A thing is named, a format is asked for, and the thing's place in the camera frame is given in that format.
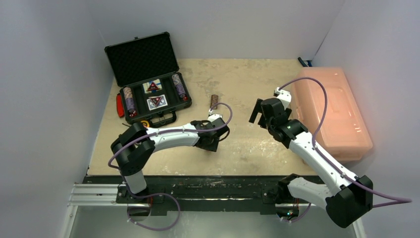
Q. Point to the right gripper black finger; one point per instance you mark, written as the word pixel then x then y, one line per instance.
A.
pixel 258 107
pixel 254 114

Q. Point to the card deck lower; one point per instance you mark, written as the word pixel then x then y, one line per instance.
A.
pixel 157 102

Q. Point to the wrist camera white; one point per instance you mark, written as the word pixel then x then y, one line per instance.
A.
pixel 284 96
pixel 214 116

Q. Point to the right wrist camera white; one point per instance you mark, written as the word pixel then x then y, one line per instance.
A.
pixel 284 96

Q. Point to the blue clamp at wall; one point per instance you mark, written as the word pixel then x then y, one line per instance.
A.
pixel 304 63

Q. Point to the card deck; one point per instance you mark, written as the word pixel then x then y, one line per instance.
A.
pixel 152 86
pixel 157 102

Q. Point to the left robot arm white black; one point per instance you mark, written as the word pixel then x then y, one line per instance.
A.
pixel 133 148

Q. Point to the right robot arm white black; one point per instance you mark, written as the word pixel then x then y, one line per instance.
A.
pixel 343 194

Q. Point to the pink chip stack in case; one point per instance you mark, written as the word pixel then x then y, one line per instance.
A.
pixel 129 100

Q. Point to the red black handled tool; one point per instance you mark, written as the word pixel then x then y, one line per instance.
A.
pixel 119 106

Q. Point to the brown poker chip stack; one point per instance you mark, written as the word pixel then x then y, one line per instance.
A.
pixel 214 99

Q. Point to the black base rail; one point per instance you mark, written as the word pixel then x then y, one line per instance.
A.
pixel 263 194

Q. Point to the card deck upper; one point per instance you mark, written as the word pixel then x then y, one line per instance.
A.
pixel 152 86

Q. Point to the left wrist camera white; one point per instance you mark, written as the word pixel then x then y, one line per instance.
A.
pixel 214 116

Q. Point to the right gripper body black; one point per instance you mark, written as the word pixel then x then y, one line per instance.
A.
pixel 260 111

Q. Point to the pink translucent plastic storage box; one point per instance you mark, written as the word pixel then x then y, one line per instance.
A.
pixel 343 133

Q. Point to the yellow tape measure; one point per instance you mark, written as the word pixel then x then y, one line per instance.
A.
pixel 145 123

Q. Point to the blue orange chip stack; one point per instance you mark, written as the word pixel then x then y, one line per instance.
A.
pixel 176 79

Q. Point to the purple poker chip stack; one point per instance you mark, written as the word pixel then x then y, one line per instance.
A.
pixel 180 90

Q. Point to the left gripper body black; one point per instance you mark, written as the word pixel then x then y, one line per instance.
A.
pixel 212 146

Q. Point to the black poker set case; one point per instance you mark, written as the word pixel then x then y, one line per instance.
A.
pixel 144 59

